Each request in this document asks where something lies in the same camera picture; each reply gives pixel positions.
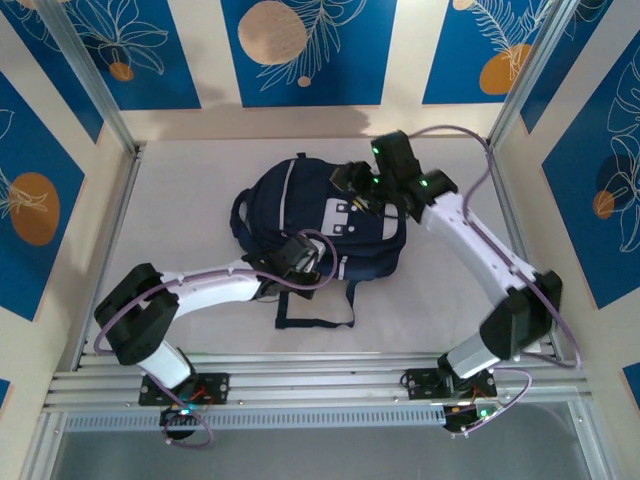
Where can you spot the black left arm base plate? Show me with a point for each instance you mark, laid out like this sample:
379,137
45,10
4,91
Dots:
215,387

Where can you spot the navy blue backpack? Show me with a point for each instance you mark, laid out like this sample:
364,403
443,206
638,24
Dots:
310,200

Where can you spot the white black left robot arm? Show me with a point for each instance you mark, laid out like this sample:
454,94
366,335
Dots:
210,290

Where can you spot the aluminium frame post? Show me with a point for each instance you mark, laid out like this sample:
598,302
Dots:
90,75
535,70

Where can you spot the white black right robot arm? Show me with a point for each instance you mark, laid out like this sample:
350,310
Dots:
470,240

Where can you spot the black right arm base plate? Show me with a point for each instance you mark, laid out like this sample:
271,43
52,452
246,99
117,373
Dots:
420,382

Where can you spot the aluminium side rail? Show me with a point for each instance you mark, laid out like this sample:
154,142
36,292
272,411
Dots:
510,210
113,240

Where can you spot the black controller board green light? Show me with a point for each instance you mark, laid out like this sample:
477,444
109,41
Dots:
465,417
182,417

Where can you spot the aluminium cross rail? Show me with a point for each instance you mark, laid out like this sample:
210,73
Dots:
310,385

